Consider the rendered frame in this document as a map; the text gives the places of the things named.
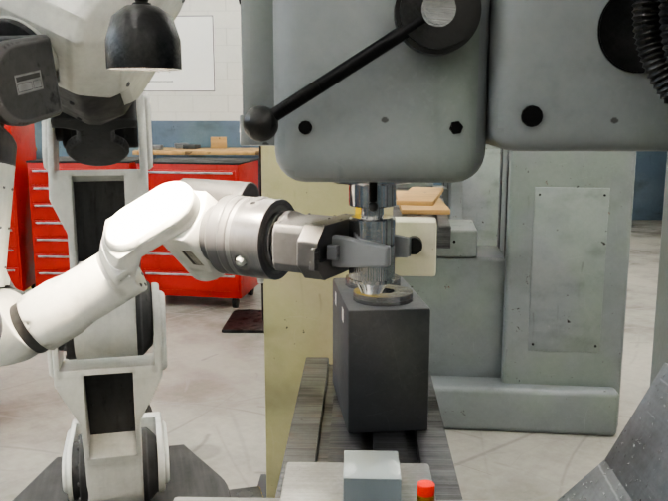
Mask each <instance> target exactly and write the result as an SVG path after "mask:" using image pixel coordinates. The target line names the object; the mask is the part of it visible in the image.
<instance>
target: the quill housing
mask: <svg viewBox="0 0 668 501"><path fill-rule="evenodd" d="M395 3H396V0H273V71H274V106H276V105H277V104H279V103H280V102H282V101H284V100H285V99H287V98H288V97H290V96H291V95H293V94H294V93H296V92H298V91H299V90H301V89H302V88H304V87H305V86H307V85H308V84H311V83H312V82H314V81H315V80H317V79H318V78H320V77H321V76H323V75H325V74H326V73H328V72H329V71H331V70H332V69H334V68H335V67H337V66H339V65H340V64H342V63H343V62H345V61H346V60H348V59H349V58H351V57H353V56H354V55H356V54H357V53H359V52H360V51H362V50H363V49H365V48H367V47H368V46H370V45H371V44H373V43H374V42H376V41H377V40H379V39H381V38H382V37H384V36H385V35H387V34H388V33H390V32H391V31H393V30H395V29H396V25H395V20H394V8H395ZM489 20H490V0H481V17H480V22H479V25H478V27H477V29H476V31H475V33H474V34H473V36H472V37H471V38H470V40H469V41H468V42H467V43H466V44H465V45H463V46H462V47H460V48H459V49H457V50H455V51H454V52H452V53H449V54H446V55H442V56H427V55H423V54H420V53H418V52H416V51H414V50H413V49H411V48H410V47H409V46H408V45H407V44H406V43H405V42H401V43H399V44H398V45H396V46H395V47H393V48H392V49H390V50H389V51H387V52H385V53H384V54H382V55H381V56H379V57H378V58H376V59H374V60H373V61H371V62H370V63H368V64H367V65H365V66H364V67H362V68H360V69H359V70H357V71H356V72H354V73H353V74H351V75H349V76H348V77H346V78H345V79H343V80H342V81H340V82H339V83H336V84H335V85H333V86H332V87H330V88H329V89H327V90H325V91H324V92H322V93H321V94H319V95H318V96H316V97H314V98H313V99H311V100H310V101H308V102H307V103H305V104H304V105H302V106H300V107H299V108H297V109H296V110H294V111H293V112H291V113H290V114H289V115H287V116H286V117H284V118H283V119H281V120H280V121H279V122H278V129H277V131H276V133H275V135H274V146H275V157H276V161H277V163H278V165H279V167H280V169H281V170H282V171H283V172H284V173H285V174H286V175H287V176H288V177H290V178H292V179H294V180H296V181H301V182H396V183H454V182H460V181H464V180H466V179H468V178H470V177H472V176H473V175H474V174H475V173H476V172H477V171H478V170H479V168H480V166H481V164H482V163H483V159H484V154H485V137H486V107H487V79H488V49H489Z"/></svg>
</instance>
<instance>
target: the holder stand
mask: <svg viewBox="0 0 668 501"><path fill-rule="evenodd" d="M429 335H430V309H429V307H428V306H427V305H426V304H425V303H424V302H423V300H422V299H421V298H420V297H419V296H418V295H417V294H416V292H415V291H414V290H413V289H412V288H411V287H410V286H409V284H408V283H407V282H406V281H405V280H404V279H403V278H402V277H401V276H399V275H397V274H395V281H394V282H393V283H390V284H387V285H386V287H385V288H384V290H383V292H382V293H380V294H364V293H361V291H360V289H359V287H358V285H357V284H355V283H352V282H350V281H349V274H347V275H346V277H343V278H333V384H334V388H335V391H336V395H337V398H338V401H339V405H340V408H341V411H342V415H343V418H344V422H345V424H346V427H347V431H348V432H349V433H362V432H385V431H409V430H427V424H428V380H429Z"/></svg>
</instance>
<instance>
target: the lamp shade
mask: <svg viewBox="0 0 668 501"><path fill-rule="evenodd" d="M104 42H105V62H106V69H107V70H118V71H180V70H182V57H181V40H180V37H179V34H178V31H177V29H176V26H175V23H174V20H173V17H172V16H170V15H169V14H168V13H166V12H165V11H164V10H162V9H161V8H160V7H158V6H154V5H151V3H146V2H133V3H132V5H125V6H123V7H122V8H121V9H119V10H118V11H117V12H115V13H114V14H113V15H111V18H110V21H109V25H108V29H107V32H106V36H105V40H104Z"/></svg>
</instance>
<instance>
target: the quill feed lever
mask: <svg viewBox="0 0 668 501"><path fill-rule="evenodd" d="M480 17H481V0H396V3H395V8H394V20H395V25H396V29H395V30H393V31H391V32H390V33H388V34H387V35H385V36H384V37H382V38H381V39H379V40H377V41H376V42H374V43H373V44H371V45H370V46H368V47H367V48H365V49H363V50H362V51H360V52H359V53H357V54H356V55H354V56H353V57H351V58H349V59H348V60H346V61H345V62H343V63H342V64H340V65H339V66H337V67H335V68H334V69H332V70H331V71H329V72H328V73H326V74H325V75H323V76H321V77H320V78H318V79H317V80H315V81H314V82H312V83H310V84H308V85H307V86H305V87H304V88H302V89H301V90H299V91H298V92H296V93H294V94H293V95H291V96H290V97H288V98H287V99H285V100H284V101H282V102H280V103H279V104H277V105H276V106H274V107H273V108H269V107H267V106H263V105H258V106H255V107H252V108H251V109H249V110H248V111H247V113H246V114H245V117H244V120H243V127H244V131H245V133H246V135H247V136H248V137H249V138H250V139H252V140H254V141H258V142H264V141H267V140H269V139H270V138H272V137H273V136H274V135H275V133H276V131H277V129H278V122H279V121H280V120H281V119H283V118H284V117H286V116H287V115H289V114H290V113H291V112H293V111H294V110H296V109H297V108H299V107H300V106H302V105H304V104H305V103H307V102H308V101H310V100H311V99H313V98H314V97H316V96H318V95H319V94H321V93H322V92H324V91H325V90H327V89H329V88H330V87H332V86H333V85H335V84H337V83H339V82H340V81H342V80H343V79H345V78H346V77H348V76H349V75H351V74H353V73H354V72H356V71H357V70H359V69H360V68H362V67H364V66H365V65H367V64H368V63H370V62H371V61H373V60H374V59H376V58H378V57H379V56H381V55H382V54H384V53H385V52H387V51H389V50H390V49H392V48H393V47H395V46H396V45H398V44H399V43H401V42H405V43H406V44H407V45H408V46H409V47H410V48H411V49H413V50H414V51H416V52H418V53H420V54H423V55H427V56H442V55H446V54H449V53H452V52H454V51H455V50H457V49H459V48H460V47H462V46H463V45H465V44H466V43H467V42H468V41H469V40H470V38H471V37H472V36H473V34H474V33H475V31H476V29H477V27H478V25H479V22H480Z"/></svg>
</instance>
